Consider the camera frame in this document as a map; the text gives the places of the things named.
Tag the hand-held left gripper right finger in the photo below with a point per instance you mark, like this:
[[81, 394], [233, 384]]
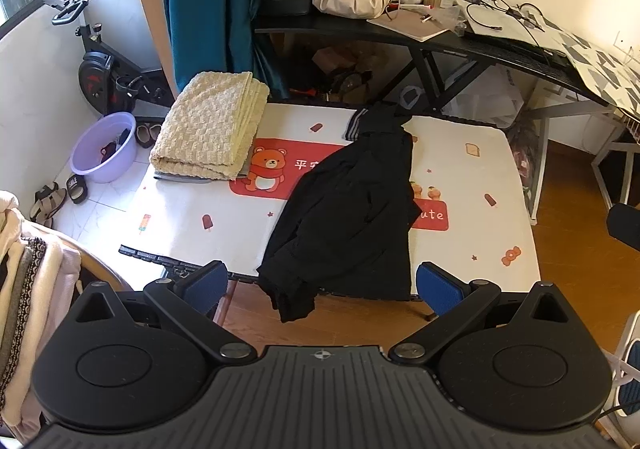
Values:
[[440, 290]]

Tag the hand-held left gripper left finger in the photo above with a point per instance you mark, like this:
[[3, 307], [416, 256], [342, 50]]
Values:
[[206, 281]]

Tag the black jacket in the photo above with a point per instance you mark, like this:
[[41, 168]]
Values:
[[345, 209]]

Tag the pile of pale clothes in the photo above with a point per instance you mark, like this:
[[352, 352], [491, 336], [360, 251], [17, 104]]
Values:
[[45, 279]]

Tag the dark clothes in basin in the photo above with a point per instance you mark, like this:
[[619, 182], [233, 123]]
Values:
[[115, 146]]

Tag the wooden chair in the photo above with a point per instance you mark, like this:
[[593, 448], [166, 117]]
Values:
[[100, 269]]

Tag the bear print folding table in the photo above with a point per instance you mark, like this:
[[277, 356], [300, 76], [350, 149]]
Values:
[[465, 179]]

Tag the purple plastic basin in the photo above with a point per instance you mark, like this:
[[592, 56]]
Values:
[[107, 171]]

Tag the cream folded waffle blanket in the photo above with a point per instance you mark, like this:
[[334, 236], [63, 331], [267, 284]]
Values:
[[210, 129]]

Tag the beige flat shoes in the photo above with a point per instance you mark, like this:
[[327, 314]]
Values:
[[147, 135]]

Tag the black slide slipper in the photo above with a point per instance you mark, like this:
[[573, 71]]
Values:
[[77, 189]]

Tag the beige sandals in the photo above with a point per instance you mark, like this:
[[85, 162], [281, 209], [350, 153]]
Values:
[[47, 204]]

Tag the white plastic bag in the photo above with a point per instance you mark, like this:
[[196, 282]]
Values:
[[482, 101]]

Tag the white folding chair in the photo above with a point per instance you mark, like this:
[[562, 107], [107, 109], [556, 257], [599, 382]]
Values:
[[627, 369]]

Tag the black exercise bike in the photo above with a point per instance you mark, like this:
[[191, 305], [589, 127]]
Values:
[[100, 79]]

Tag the black desk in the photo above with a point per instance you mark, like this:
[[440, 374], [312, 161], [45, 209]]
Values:
[[475, 46]]

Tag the cardboard box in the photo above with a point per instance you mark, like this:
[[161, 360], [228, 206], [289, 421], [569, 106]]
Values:
[[335, 60]]

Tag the beige notebook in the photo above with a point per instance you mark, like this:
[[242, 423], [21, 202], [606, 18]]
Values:
[[410, 26]]

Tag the geometric print cloth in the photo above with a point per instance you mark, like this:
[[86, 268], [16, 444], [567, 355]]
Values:
[[600, 64]]

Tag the teal curtain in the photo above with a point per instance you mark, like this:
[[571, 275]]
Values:
[[210, 4]]

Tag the beige curtain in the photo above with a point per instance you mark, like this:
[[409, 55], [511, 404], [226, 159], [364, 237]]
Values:
[[147, 4]]

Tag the white metal frame rack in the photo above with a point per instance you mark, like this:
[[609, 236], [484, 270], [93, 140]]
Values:
[[612, 149]]

